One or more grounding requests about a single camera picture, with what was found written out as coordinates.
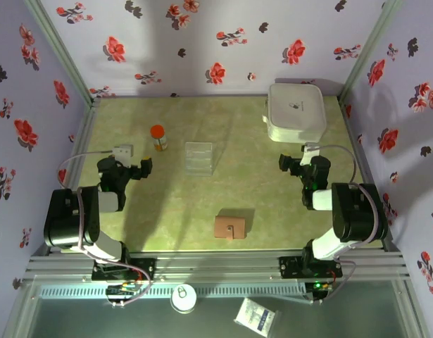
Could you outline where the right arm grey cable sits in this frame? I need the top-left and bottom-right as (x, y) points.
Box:
(307, 143), (381, 306)

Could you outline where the left arm grey cable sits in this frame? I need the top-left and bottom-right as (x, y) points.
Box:
(58, 149), (153, 308)

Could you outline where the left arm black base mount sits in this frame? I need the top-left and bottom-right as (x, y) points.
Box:
(92, 256), (157, 282)

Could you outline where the brown leather card holder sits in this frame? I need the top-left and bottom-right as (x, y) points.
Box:
(214, 215), (251, 242)

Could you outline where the white packet in plastic bag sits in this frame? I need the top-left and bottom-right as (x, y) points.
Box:
(233, 297), (279, 335)

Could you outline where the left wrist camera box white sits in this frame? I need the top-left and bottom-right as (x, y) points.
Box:
(113, 143), (134, 166)

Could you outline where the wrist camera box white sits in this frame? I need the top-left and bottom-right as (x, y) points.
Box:
(113, 143), (134, 166)
(299, 142), (322, 166)

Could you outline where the white round tin lock print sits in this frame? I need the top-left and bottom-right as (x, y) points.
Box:
(170, 284), (198, 314)

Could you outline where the orange capped small bottle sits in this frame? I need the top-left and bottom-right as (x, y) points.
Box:
(150, 125), (169, 153)

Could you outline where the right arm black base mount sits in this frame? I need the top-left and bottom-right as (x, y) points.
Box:
(279, 255), (343, 280)

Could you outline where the white zipped pouch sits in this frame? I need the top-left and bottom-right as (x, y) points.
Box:
(261, 83), (327, 144)

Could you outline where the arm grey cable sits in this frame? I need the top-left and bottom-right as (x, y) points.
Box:
(58, 149), (153, 308)
(307, 143), (381, 306)

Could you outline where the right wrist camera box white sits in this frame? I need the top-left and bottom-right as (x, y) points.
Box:
(299, 142), (322, 166)

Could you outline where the clear acrylic card stand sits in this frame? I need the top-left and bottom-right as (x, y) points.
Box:
(184, 141), (215, 177)

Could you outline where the aluminium rail by arm bases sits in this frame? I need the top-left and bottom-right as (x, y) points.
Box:
(24, 249), (410, 282)

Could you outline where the perforated metal strip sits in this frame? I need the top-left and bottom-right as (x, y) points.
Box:
(38, 287), (308, 299)

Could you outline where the aluminium corner post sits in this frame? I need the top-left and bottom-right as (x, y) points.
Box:
(24, 0), (101, 106)
(337, 0), (403, 103)

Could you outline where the aluminium side rail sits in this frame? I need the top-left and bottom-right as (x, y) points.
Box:
(46, 100), (101, 254)
(339, 98), (402, 253)

